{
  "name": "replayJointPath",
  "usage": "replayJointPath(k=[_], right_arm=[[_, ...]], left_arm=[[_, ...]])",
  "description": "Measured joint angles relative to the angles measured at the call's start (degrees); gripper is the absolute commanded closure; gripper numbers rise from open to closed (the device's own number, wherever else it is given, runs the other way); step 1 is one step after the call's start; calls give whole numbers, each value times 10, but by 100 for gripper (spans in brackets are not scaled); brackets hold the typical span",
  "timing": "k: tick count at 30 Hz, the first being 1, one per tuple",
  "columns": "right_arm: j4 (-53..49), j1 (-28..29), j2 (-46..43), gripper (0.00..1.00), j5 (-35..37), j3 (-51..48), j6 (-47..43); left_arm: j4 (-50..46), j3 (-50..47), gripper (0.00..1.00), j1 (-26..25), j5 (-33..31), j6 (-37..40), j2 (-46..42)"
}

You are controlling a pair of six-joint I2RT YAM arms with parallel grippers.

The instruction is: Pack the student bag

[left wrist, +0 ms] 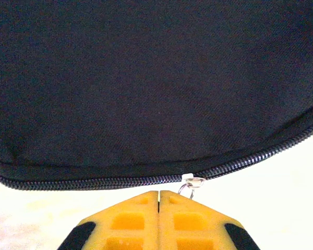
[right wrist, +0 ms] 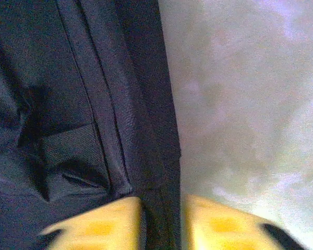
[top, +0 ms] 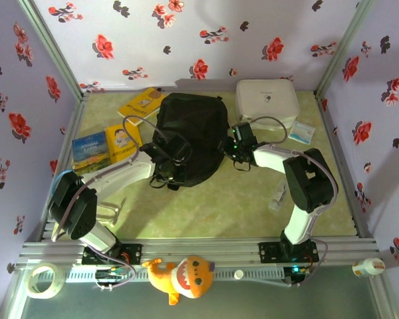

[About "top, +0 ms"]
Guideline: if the small yellow baby book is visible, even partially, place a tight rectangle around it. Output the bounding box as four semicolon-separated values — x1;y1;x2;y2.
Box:
105;123;143;165

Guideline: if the black backpack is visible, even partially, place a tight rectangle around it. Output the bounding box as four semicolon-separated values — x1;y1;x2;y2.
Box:
148;92;229;191

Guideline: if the clear plastic packet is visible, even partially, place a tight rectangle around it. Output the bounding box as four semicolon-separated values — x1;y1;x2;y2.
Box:
268;179;289;213

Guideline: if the large yellow children's book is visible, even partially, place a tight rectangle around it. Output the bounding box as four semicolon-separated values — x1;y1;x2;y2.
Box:
117;86;167;127

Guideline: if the blue and white sachet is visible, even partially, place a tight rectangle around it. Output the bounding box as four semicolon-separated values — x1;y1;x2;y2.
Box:
287;120;316;144

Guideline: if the white plastic case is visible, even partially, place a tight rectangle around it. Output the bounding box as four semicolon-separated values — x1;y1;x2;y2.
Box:
235;78;301;131

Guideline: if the orange shark plush toy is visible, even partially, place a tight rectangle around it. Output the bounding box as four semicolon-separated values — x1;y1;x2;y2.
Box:
141;255;216;306

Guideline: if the clear tape roll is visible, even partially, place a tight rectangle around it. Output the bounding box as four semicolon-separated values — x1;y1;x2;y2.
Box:
26;262;66;299

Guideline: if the white bottle with orange label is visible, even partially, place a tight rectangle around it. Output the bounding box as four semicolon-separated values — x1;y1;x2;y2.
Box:
351;257;386;277

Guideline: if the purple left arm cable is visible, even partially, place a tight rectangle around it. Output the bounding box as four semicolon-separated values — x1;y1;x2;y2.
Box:
51;114;167;290

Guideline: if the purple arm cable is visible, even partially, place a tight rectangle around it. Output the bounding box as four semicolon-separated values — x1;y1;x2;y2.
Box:
247;116;339;288
51;114;167;290

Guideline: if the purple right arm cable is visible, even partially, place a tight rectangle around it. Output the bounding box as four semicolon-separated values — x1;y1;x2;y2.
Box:
247;116;339;288

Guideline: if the long aluminium frame rail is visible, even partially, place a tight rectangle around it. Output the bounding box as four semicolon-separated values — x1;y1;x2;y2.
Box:
18;237;382;270

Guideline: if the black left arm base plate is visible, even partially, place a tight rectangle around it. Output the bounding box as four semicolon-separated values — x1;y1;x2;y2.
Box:
81;243;142;266

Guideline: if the aluminium side rail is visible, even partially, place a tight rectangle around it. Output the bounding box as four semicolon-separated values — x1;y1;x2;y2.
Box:
314;91;376;239
26;92;87;243

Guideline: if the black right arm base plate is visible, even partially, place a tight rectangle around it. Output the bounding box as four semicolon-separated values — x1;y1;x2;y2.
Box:
258;241;320;264

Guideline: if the slotted grey cable tray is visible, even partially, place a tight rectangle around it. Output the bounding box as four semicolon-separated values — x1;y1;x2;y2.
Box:
65;267;285;283

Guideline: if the aluminium corner post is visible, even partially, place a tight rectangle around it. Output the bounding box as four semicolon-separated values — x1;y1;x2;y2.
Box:
314;0;376;97
16;0;87;97

